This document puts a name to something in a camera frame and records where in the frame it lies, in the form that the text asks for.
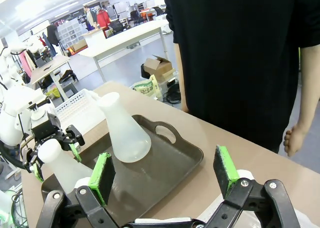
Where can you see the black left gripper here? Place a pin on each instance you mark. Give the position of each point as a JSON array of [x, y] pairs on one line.
[[47, 130]]

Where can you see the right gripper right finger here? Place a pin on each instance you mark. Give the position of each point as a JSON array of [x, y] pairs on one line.
[[223, 170]]

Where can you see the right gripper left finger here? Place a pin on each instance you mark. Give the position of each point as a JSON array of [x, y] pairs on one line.
[[105, 180]]

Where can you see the translucent white conical flask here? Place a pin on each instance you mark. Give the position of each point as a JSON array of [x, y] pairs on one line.
[[67, 173], [127, 138]]

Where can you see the person's right forearm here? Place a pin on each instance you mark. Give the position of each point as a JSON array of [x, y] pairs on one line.
[[180, 83]]

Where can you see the person's left forearm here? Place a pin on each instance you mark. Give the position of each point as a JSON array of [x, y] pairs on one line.
[[310, 93]]

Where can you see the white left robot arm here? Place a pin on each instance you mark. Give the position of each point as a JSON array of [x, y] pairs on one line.
[[10, 118]]

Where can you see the person's left hand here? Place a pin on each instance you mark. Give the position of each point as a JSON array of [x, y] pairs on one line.
[[296, 140]]

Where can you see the white perforated plastic basket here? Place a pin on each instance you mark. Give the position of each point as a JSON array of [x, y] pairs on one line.
[[77, 108]]

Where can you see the dark brown plastic tray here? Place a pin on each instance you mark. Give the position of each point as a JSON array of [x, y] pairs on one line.
[[155, 178]]

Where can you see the wooden height-adjustable desk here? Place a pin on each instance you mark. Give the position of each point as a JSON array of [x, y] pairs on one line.
[[50, 68]]

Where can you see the pink hanging garment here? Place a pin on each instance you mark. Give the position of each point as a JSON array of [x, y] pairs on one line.
[[25, 63]]

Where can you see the green white plastic bag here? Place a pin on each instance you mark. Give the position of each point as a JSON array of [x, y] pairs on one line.
[[146, 89]]

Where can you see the person in black shirt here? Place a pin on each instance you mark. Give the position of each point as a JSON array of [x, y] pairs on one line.
[[237, 63]]

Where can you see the black hanging jacket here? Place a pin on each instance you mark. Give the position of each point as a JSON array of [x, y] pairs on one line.
[[52, 35]]

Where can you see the white drawer shelf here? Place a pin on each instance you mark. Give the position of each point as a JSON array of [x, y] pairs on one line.
[[70, 31]]

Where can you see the open cardboard box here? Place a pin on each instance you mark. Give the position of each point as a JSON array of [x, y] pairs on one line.
[[157, 68]]

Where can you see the long white table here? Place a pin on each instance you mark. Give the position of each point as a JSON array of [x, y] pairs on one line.
[[120, 40]]

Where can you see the black mesh office chair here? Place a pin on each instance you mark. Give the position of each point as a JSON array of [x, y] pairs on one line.
[[116, 26]]

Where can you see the red hanging garment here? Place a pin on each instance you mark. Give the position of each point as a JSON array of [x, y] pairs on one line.
[[103, 19]]

